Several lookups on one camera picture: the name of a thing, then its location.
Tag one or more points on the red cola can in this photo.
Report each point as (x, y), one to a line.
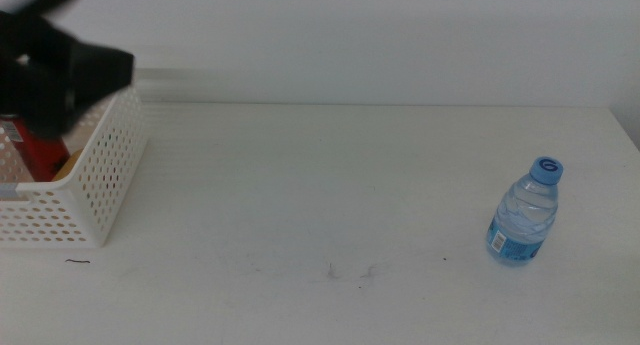
(42, 157)

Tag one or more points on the yellow tea bottle white cap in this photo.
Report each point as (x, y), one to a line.
(70, 167)

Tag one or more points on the clear water bottle blue cap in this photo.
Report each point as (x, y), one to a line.
(525, 220)

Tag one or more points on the white perforated plastic basket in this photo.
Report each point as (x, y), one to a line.
(107, 175)

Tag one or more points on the small black thread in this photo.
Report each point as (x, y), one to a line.
(77, 261)

